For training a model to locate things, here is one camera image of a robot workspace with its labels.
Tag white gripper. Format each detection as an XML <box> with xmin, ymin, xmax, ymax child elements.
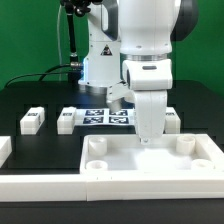
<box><xmin>106</xmin><ymin>59</ymin><xmax>173</xmax><ymax>144</ymax></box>

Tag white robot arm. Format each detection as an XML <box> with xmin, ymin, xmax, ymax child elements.
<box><xmin>75</xmin><ymin>0</ymin><xmax>198</xmax><ymax>143</ymax></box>

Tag white desk tabletop panel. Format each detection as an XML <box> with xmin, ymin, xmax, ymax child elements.
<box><xmin>80</xmin><ymin>134</ymin><xmax>224</xmax><ymax>174</ymax></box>

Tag fiducial marker sheet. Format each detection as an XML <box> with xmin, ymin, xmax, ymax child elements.
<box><xmin>75</xmin><ymin>108</ymin><xmax>134</xmax><ymax>126</ymax></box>

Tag white L-shaped obstacle fence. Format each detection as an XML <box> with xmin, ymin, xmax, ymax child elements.
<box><xmin>0</xmin><ymin>135</ymin><xmax>224</xmax><ymax>203</ymax></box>

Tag black cable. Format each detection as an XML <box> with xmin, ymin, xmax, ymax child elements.
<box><xmin>4</xmin><ymin>64</ymin><xmax>73</xmax><ymax>88</ymax></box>

